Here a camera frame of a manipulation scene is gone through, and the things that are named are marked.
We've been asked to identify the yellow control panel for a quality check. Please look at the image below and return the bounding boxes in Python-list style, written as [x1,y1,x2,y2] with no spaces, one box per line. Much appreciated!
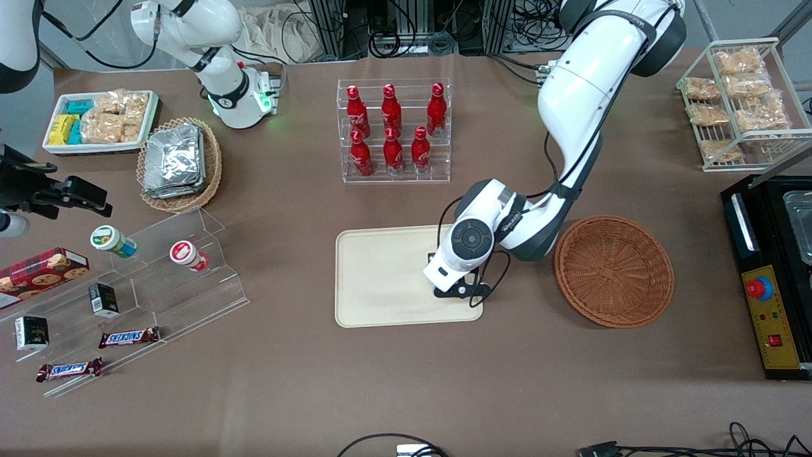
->
[741,265,804,371]

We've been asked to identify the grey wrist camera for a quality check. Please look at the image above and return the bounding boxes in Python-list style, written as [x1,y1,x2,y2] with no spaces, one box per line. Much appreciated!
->
[0,211,30,239]
[433,278,494,301]

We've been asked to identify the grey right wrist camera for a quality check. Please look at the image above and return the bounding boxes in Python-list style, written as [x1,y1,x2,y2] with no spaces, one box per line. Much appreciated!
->
[0,211,30,239]

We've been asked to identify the silver foil pouch stack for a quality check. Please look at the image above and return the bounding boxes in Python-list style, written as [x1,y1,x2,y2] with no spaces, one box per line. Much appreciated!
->
[142,124,207,199]

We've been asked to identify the white wire rack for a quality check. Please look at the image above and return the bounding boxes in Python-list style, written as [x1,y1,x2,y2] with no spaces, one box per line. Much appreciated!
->
[676,37,812,173]

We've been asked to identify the yellow snack pack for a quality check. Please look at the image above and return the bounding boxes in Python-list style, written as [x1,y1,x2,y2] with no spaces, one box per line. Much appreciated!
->
[48,114,80,146]

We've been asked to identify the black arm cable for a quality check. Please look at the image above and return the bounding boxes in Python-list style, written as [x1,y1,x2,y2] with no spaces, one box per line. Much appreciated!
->
[436,130,575,310]

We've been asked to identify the black appliance box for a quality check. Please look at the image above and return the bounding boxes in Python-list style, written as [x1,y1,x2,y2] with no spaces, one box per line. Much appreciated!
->
[720,173,812,381]

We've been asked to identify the light oval wicker basket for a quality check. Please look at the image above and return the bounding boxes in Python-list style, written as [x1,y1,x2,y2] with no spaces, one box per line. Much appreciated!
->
[136,117,223,213]

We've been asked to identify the clear acrylic stepped display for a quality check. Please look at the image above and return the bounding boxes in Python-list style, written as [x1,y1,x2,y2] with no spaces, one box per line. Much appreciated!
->
[0,206,251,399]

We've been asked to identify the clear plastic container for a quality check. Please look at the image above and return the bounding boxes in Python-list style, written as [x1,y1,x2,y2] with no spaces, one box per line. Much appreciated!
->
[782,190,812,265]

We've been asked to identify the small black carton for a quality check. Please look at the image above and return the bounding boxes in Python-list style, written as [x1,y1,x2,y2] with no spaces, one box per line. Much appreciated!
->
[88,282,121,319]
[15,315,50,352]

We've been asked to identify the Snickers chocolate bar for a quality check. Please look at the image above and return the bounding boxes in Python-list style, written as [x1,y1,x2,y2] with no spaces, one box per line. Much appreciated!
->
[36,357,104,383]
[98,326,161,350]

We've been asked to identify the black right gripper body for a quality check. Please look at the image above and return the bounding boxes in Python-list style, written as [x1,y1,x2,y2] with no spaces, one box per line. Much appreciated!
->
[0,145,62,215]

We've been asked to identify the black looped table cable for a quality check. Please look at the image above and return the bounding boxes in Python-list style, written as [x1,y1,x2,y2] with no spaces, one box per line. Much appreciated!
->
[336,433,451,457]

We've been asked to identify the brown round wicker basket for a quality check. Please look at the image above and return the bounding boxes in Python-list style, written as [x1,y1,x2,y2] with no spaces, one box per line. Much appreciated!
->
[554,215,675,329]

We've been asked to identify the green lid snack cup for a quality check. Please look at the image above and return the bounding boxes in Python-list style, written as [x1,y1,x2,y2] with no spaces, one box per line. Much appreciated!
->
[90,225,138,259]

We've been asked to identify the red cookie box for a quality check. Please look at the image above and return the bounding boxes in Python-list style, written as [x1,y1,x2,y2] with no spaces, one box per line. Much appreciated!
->
[0,247,91,310]

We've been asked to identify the white rectangular snack tray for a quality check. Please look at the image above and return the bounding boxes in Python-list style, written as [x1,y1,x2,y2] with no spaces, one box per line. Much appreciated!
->
[42,90,160,157]

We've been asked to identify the black tangled cables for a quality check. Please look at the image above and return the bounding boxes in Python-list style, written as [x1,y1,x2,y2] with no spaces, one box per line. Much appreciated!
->
[619,421,812,457]

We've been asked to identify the clear bag of fried snacks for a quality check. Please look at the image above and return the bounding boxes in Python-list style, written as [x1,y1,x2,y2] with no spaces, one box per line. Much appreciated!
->
[733,95,792,134]
[699,139,744,164]
[724,73,776,100]
[684,76,722,102]
[713,48,766,77]
[687,103,731,128]

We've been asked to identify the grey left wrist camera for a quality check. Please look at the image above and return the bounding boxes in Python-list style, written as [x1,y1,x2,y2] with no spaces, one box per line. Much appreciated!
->
[433,278,494,301]

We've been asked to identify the clear acrylic bottle rack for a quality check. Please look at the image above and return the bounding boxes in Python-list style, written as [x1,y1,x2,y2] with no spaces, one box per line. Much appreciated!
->
[337,78,452,185]

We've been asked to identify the red cola bottle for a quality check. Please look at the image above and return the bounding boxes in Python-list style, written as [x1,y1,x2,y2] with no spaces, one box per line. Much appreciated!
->
[411,126,432,175]
[346,84,371,138]
[350,129,374,178]
[426,82,448,138]
[381,83,403,135]
[383,127,405,176]

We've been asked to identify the red lid snack cup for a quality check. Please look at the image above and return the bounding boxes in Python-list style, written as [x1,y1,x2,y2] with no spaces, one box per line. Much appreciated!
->
[169,240,211,273]

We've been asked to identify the cream plastic tray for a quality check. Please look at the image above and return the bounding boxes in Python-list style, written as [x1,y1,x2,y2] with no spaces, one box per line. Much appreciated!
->
[334,223,484,329]

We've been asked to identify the white cloth bag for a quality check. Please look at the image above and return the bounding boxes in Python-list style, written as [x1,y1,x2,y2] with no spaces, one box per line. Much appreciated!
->
[240,5,321,65]

